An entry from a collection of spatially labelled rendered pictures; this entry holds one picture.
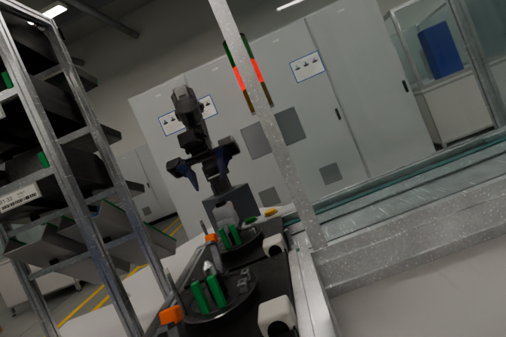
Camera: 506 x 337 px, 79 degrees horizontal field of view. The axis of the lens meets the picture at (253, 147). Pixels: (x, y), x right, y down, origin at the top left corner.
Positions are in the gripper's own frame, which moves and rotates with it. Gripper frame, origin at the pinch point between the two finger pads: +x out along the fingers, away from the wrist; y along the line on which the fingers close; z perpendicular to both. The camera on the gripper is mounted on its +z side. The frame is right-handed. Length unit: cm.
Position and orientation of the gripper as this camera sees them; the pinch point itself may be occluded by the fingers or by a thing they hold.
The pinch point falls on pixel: (207, 173)
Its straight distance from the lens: 77.6
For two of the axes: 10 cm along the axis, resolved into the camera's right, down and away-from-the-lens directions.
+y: 9.2, -3.8, -0.8
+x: 2.8, 7.9, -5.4
